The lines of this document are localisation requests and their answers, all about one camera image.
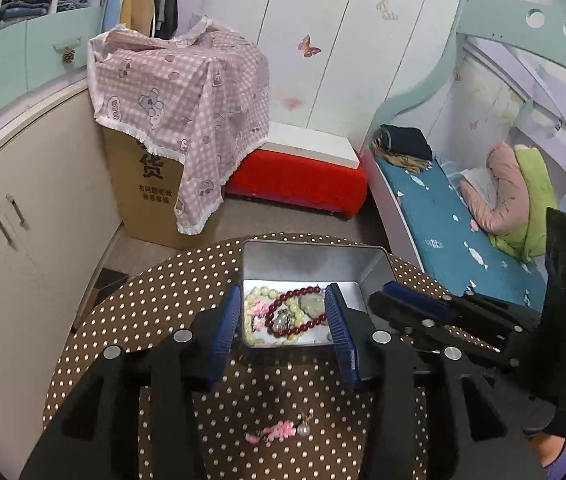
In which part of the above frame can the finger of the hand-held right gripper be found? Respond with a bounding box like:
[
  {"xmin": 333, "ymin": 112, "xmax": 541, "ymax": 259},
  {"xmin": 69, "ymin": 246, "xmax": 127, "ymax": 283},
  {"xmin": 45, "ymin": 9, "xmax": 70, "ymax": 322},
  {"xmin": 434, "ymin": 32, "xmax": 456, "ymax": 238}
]
[
  {"xmin": 382, "ymin": 280, "xmax": 544, "ymax": 335},
  {"xmin": 369, "ymin": 291, "xmax": 516, "ymax": 363}
]

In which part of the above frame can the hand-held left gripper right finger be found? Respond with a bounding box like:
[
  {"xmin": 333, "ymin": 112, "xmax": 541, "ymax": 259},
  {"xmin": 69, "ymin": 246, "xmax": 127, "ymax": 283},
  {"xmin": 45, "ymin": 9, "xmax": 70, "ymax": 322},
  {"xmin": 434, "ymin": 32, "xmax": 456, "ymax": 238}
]
[{"xmin": 324, "ymin": 282, "xmax": 548, "ymax": 480}]

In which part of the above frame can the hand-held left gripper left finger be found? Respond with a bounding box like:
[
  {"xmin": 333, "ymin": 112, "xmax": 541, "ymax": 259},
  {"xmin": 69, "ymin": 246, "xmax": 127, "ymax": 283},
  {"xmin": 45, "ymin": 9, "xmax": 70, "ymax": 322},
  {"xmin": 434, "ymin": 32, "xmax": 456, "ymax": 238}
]
[{"xmin": 18, "ymin": 284, "xmax": 243, "ymax": 480}]

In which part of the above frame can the pink flower ornament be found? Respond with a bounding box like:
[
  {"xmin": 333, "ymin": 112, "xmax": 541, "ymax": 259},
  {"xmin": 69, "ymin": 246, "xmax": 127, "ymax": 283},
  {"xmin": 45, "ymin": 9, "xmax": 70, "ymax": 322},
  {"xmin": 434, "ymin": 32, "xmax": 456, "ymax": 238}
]
[
  {"xmin": 244, "ymin": 419, "xmax": 297, "ymax": 444},
  {"xmin": 247, "ymin": 302, "xmax": 270, "ymax": 332}
]

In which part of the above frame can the pale jade pendant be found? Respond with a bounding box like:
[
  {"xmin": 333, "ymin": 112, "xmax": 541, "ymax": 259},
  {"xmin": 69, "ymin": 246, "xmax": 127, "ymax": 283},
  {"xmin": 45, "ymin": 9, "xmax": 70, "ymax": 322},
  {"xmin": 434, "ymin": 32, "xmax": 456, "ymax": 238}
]
[{"xmin": 297, "ymin": 292, "xmax": 325, "ymax": 322}]

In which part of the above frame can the dark red bead bracelet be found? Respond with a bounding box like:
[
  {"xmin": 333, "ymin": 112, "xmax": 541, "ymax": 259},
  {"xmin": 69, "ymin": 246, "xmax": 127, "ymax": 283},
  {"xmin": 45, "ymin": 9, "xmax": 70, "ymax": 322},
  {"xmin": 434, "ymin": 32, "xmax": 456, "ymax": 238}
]
[{"xmin": 262, "ymin": 284, "xmax": 332, "ymax": 339}]

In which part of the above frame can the cream bead bracelet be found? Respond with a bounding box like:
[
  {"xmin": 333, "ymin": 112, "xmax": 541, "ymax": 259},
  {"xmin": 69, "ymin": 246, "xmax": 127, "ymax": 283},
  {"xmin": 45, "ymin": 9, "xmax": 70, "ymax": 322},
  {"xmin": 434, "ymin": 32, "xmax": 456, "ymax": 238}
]
[{"xmin": 244, "ymin": 285, "xmax": 314, "ymax": 345}]

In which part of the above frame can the silver metal ornament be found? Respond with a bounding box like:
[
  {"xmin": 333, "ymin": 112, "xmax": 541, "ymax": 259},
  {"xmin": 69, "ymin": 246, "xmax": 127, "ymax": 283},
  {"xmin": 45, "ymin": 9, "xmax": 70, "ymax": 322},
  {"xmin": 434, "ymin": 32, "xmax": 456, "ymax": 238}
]
[{"xmin": 269, "ymin": 309, "xmax": 295, "ymax": 334}]

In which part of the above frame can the grey metal tin box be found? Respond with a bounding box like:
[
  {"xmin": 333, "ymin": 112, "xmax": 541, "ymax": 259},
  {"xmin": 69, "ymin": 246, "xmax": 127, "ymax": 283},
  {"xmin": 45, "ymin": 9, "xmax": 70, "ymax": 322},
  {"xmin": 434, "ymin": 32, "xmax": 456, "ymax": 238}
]
[{"xmin": 240, "ymin": 239, "xmax": 399, "ymax": 350}]

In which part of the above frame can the person's right hand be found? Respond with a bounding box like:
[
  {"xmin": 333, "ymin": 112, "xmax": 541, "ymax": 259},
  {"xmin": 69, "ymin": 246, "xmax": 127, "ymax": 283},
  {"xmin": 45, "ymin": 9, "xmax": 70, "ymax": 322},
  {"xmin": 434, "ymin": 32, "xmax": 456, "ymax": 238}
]
[{"xmin": 532, "ymin": 432, "xmax": 566, "ymax": 469}]

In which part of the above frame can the blue fish print bed sheet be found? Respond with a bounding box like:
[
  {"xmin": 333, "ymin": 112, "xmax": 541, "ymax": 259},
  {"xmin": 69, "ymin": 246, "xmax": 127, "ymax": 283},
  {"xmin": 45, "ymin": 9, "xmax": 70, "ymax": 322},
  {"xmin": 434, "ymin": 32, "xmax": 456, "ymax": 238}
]
[{"xmin": 375, "ymin": 154, "xmax": 549, "ymax": 312}]

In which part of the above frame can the green blanket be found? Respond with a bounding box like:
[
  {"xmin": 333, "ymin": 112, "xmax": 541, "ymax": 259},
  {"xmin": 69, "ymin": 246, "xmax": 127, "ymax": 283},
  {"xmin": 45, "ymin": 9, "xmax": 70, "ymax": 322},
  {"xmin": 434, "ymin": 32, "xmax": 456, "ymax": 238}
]
[{"xmin": 490, "ymin": 143, "xmax": 562, "ymax": 264}]

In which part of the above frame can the pink pillow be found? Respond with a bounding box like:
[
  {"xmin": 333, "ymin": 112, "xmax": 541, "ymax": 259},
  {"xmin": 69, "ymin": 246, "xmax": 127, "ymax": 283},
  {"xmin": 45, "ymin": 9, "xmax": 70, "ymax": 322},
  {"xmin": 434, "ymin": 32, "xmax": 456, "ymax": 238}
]
[{"xmin": 457, "ymin": 142, "xmax": 534, "ymax": 234}]

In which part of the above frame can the white pillow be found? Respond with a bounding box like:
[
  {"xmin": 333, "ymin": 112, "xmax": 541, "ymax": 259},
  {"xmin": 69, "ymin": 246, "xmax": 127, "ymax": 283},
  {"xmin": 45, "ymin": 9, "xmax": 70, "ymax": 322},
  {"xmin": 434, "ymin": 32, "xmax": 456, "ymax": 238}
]
[{"xmin": 457, "ymin": 167, "xmax": 496, "ymax": 199}]

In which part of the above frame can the folded tan garment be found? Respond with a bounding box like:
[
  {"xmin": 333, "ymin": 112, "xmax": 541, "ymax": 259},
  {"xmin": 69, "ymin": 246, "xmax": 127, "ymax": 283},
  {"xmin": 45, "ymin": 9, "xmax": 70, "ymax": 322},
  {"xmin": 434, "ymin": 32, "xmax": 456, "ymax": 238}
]
[{"xmin": 370, "ymin": 138, "xmax": 434, "ymax": 174}]

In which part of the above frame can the cardboard box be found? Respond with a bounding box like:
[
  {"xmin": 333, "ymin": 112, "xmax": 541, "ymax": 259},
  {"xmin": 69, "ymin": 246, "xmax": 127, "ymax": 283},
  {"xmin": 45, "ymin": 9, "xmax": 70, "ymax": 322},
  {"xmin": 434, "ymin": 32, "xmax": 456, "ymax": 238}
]
[{"xmin": 100, "ymin": 125, "xmax": 227, "ymax": 251}]

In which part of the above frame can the red stool with white top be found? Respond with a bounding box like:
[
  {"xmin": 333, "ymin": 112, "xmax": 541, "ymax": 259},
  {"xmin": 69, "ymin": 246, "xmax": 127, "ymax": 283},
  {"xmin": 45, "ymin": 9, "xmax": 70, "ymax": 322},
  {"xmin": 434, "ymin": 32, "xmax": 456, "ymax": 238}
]
[{"xmin": 223, "ymin": 120, "xmax": 369, "ymax": 220}]

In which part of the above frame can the beige low cabinet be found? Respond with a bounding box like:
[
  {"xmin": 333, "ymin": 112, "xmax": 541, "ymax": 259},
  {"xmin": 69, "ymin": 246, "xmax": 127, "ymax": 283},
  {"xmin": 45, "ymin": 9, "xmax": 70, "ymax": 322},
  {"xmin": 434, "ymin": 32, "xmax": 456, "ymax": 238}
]
[{"xmin": 0, "ymin": 77, "xmax": 129, "ymax": 461}]

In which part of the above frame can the white wardrobe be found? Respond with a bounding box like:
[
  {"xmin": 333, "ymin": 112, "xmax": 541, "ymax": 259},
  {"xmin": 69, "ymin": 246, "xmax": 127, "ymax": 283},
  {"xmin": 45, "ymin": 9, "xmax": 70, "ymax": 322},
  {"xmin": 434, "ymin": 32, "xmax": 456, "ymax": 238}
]
[{"xmin": 198, "ymin": 0, "xmax": 490, "ymax": 157}]

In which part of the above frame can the pink checked cloth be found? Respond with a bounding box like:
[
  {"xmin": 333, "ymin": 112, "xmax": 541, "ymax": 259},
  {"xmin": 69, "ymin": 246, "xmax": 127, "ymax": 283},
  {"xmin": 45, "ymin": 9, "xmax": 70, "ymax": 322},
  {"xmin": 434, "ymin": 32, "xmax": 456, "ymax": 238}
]
[{"xmin": 86, "ymin": 13, "xmax": 272, "ymax": 236}]

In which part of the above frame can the narrow teal drawer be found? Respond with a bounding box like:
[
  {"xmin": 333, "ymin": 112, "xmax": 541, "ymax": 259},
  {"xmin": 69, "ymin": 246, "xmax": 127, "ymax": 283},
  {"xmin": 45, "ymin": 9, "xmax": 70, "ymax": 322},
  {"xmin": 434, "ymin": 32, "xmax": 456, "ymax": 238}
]
[{"xmin": 25, "ymin": 7, "xmax": 102, "ymax": 94}]

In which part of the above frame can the teal bunk bed frame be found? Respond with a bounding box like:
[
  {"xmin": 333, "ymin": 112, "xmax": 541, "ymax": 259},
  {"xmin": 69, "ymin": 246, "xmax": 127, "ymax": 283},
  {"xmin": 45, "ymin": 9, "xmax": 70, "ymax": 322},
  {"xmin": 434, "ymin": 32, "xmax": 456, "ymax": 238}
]
[{"xmin": 358, "ymin": 0, "xmax": 566, "ymax": 312}]

